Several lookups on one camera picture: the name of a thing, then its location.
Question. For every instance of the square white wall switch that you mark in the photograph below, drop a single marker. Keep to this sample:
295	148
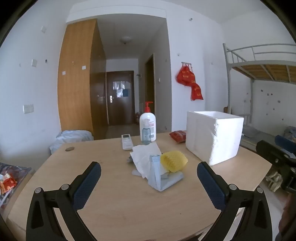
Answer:
34	63

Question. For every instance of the crumpled plastic bag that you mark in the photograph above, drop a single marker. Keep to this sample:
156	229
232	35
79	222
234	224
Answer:
9	183

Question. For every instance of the small clear blue spray bottle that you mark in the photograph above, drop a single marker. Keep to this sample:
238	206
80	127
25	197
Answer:
146	135

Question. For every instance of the red gift bag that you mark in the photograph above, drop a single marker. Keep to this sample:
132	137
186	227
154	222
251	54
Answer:
197	92
185	76

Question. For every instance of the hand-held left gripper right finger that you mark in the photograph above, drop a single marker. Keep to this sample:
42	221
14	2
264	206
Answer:
211	186

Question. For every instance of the wide white wall switch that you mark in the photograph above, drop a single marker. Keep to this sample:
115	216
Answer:
28	108

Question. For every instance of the wooden board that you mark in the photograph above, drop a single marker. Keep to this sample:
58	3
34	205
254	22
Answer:
226	109

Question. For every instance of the white paper tissue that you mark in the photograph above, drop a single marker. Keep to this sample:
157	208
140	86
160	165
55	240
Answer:
144	157

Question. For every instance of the red snack packet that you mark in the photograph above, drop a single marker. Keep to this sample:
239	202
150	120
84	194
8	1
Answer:
178	136

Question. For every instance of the white pump bottle red top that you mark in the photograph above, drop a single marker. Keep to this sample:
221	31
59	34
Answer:
150	118

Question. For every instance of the grey metal bunk bed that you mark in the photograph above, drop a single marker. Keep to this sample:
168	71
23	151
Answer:
266	69

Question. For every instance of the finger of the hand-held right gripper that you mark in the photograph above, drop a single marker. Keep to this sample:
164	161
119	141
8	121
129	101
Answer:
268	150
285	141

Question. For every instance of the metal wall hook rack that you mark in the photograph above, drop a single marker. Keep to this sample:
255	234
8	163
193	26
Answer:
186	63

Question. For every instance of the wooden wardrobe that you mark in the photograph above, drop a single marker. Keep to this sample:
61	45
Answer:
76	81

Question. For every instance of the dark brown entrance door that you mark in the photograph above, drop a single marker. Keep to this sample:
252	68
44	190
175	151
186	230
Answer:
120	109

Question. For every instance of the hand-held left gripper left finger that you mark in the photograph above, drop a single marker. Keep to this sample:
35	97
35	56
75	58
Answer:
86	187

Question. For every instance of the round ceiling lamp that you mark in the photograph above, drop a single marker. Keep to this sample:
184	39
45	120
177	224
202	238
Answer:
126	39

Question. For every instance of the pale blue bedding bundle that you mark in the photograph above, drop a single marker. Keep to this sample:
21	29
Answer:
71	135

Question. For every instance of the white air conditioner remote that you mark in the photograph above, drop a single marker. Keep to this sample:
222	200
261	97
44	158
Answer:
126	141

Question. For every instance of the brown side door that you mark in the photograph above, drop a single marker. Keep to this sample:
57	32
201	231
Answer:
149	92

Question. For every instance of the yellow foam fruit net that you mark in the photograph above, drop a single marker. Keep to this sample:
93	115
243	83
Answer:
173	161

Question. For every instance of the white foam box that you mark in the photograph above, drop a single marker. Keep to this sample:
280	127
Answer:
208	139

